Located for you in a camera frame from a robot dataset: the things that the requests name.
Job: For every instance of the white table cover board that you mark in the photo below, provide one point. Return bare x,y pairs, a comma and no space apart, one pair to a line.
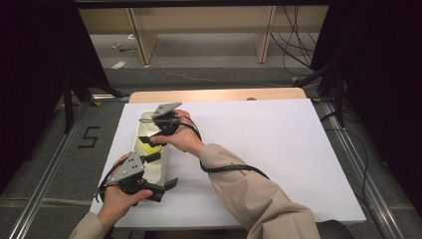
252,142

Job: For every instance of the black chair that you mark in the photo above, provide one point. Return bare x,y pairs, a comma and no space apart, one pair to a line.
335,230

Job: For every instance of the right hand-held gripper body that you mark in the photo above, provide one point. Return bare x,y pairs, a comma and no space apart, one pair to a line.
167,121

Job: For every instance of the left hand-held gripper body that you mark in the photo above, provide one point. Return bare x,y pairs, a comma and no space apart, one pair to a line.
131,169

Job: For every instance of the person's left hand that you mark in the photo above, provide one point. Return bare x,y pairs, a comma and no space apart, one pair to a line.
114,202

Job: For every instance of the aluminium floor rail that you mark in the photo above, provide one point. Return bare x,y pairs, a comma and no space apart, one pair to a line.
43,179
358,166

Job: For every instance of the black stand legs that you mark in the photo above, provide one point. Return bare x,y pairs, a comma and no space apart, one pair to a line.
331,79
76,93

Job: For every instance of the light wooden table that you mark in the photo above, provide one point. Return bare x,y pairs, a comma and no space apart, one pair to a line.
215,95

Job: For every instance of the person's right hand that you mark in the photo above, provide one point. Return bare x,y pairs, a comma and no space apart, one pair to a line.
185,136

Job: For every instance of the dark curtain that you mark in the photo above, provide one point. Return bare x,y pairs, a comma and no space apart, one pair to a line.
381,83
30,83

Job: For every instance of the white paper scrap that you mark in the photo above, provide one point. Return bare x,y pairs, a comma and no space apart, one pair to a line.
118,64

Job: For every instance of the beige wooden desk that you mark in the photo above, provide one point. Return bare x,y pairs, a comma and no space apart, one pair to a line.
205,20

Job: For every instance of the yellow tennis ball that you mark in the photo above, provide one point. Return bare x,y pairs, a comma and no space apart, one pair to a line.
151,149

